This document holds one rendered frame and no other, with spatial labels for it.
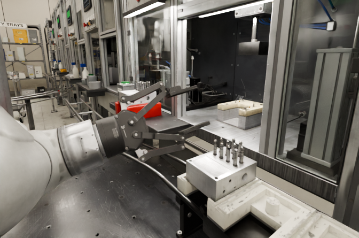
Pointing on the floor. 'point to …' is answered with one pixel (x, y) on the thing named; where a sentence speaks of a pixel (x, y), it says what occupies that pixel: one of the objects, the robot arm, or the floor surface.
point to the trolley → (16, 96)
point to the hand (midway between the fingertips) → (190, 108)
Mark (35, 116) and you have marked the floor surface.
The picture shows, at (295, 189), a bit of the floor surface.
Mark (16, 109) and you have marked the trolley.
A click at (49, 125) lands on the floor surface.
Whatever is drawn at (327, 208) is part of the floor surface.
